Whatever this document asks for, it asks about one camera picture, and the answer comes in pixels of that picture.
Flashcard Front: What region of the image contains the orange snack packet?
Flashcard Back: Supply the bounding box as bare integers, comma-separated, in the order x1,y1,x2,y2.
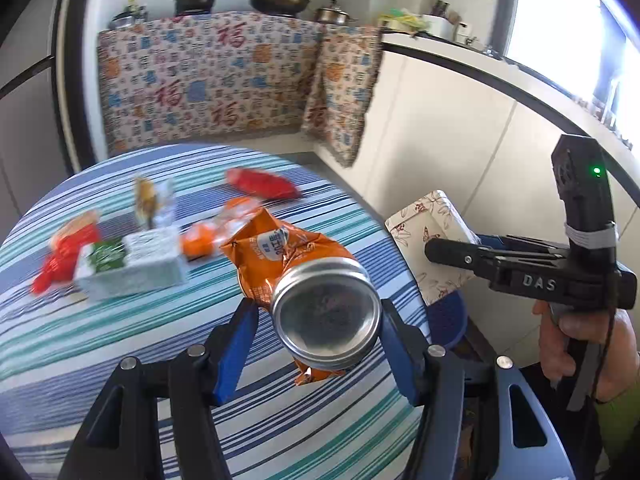
220,207,374,389

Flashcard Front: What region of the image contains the red long wrapper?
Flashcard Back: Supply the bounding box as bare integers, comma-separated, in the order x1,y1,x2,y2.
225,167,301,200

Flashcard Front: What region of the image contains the black pot with red lid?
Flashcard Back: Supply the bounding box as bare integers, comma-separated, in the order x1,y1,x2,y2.
171,0,224,16

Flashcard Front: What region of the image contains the yellow snack packet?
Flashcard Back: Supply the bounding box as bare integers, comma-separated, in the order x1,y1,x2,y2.
132,176,176,231

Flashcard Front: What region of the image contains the metal pot with lid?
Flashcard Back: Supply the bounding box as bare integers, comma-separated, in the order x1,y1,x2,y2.
312,0,352,26

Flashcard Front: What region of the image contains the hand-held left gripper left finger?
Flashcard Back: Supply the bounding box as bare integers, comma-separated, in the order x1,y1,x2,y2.
59,298,261,480

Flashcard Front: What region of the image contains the white utensil holder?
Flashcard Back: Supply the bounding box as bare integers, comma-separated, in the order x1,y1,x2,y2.
422,0,459,41

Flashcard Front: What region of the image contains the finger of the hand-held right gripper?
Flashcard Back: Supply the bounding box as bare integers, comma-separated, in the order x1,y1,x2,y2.
474,235,567,259
424,237,507,287

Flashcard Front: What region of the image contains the small patterned cloth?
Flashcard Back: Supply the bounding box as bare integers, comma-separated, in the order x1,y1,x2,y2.
300,25,385,169

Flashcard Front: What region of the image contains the yellow green bag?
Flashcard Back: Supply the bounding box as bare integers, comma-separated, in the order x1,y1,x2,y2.
377,7,426,31

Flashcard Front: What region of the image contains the orange white wrapper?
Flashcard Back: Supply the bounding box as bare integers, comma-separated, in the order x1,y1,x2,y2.
215,196,264,234

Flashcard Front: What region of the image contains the blue plastic wastebasket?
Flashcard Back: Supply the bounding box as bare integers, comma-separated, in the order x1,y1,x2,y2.
425,291,470,352

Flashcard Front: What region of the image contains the person's right hand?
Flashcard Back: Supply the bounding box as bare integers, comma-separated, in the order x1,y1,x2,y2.
532,301,640,404

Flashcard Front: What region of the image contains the small orange wrapper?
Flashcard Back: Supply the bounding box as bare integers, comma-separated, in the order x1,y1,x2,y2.
181,222,224,261

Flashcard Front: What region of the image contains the white kitchen counter cabinet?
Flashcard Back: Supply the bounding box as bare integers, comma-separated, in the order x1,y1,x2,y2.
312,30,640,363

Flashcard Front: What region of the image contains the silver metal can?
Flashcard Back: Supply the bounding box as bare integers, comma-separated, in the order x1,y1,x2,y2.
270,257,384,369

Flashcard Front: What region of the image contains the window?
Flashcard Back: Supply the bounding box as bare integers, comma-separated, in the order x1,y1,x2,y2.
505,0,640,142

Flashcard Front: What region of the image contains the white floral stool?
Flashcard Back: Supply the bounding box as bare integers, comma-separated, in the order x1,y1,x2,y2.
384,189,482,307

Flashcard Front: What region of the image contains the blue striped tablecloth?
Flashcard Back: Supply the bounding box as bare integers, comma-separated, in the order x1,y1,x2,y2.
0,144,434,480

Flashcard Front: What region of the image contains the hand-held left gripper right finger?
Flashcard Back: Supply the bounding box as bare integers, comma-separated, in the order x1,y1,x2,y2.
377,298,576,480

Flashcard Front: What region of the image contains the white green carton box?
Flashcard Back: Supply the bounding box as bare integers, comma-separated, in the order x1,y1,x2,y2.
73,225,189,302

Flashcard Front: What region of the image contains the red snack packet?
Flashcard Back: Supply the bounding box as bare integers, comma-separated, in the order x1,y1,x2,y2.
32,210,104,295

